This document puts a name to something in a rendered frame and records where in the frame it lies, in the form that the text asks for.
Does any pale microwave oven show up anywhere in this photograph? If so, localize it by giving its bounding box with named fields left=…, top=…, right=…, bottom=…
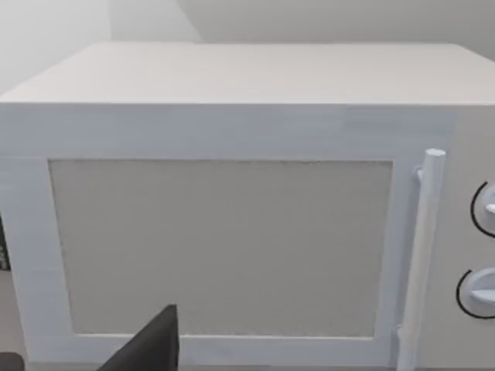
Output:
left=0, top=42, right=495, bottom=371

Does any pale microwave knob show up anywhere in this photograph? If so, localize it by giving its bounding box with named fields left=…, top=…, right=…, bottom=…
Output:
left=456, top=267, right=495, bottom=320
left=469, top=181, right=495, bottom=237

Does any pale microwave door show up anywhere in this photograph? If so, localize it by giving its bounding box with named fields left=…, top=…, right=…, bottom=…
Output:
left=0, top=103, right=456, bottom=368

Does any pale microwave door handle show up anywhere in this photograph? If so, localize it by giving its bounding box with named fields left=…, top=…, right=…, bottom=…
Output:
left=391, top=148, right=446, bottom=371

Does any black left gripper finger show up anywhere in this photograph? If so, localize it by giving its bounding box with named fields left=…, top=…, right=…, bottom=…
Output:
left=101, top=304, right=181, bottom=371

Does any black rounded object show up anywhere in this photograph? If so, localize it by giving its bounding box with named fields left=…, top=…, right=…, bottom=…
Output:
left=0, top=352, right=25, bottom=371

